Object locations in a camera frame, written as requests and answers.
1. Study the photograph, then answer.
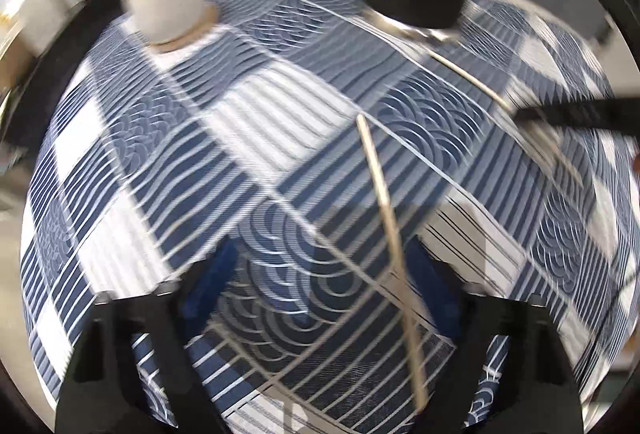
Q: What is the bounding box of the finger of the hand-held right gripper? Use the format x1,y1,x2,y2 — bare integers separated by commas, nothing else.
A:
515,96,640,135

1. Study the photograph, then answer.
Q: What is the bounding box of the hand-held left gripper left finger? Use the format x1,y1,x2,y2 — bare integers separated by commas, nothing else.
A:
54,234,241,434

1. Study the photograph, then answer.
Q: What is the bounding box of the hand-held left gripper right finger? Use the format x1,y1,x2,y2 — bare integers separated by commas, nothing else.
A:
410,239,586,434

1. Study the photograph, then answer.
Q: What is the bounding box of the wooden chopstick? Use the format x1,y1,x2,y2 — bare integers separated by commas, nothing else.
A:
356,115,430,414
430,51,583,179

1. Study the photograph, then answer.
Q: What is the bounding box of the blue white patterned tablecloth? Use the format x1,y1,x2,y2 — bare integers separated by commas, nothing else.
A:
20,0,631,434

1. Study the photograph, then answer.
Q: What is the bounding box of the round wooden coaster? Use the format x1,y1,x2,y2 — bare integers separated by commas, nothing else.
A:
145,1,221,54

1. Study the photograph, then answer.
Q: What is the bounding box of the black low bench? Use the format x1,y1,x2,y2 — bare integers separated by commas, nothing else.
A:
0,0,121,155

